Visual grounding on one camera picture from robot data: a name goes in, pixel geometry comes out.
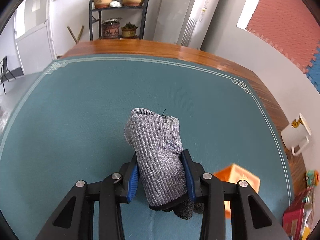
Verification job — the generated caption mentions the grey striped knitted glove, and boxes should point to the grey striped knitted glove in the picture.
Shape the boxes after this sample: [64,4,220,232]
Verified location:
[124,108,204,219]

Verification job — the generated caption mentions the orange ribbed cube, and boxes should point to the orange ribbed cube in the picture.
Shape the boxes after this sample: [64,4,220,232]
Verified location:
[213,162,261,219]

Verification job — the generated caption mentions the white enamel mug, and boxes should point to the white enamel mug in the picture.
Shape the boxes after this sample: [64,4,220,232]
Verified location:
[281,113,312,156]

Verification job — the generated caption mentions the red storage box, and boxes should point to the red storage box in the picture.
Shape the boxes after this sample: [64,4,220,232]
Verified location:
[283,187,314,240]

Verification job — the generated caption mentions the teal toy bus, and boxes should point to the teal toy bus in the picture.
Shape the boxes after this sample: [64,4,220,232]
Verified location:
[305,170,319,188]

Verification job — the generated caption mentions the small yellow potted plant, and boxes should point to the small yellow potted plant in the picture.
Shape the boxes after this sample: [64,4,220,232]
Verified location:
[121,22,138,39]

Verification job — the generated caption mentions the blue foam mat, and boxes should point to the blue foam mat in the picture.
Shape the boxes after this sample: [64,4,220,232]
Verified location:
[306,47,320,93]

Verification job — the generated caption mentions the dark patterned pot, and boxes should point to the dark patterned pot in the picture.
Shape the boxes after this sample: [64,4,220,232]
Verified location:
[101,17,121,39]

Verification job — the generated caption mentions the white standing air conditioner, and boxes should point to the white standing air conditioner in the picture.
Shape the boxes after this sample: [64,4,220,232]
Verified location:
[152,0,227,51]

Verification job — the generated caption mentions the black chair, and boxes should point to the black chair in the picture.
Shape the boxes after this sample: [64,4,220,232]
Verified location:
[0,56,16,94]

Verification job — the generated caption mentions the black plant shelf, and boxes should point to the black plant shelf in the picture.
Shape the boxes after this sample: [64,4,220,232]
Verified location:
[88,0,149,41]

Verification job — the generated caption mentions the red foam mat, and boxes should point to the red foam mat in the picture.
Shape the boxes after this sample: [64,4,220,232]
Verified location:
[246,0,319,74]

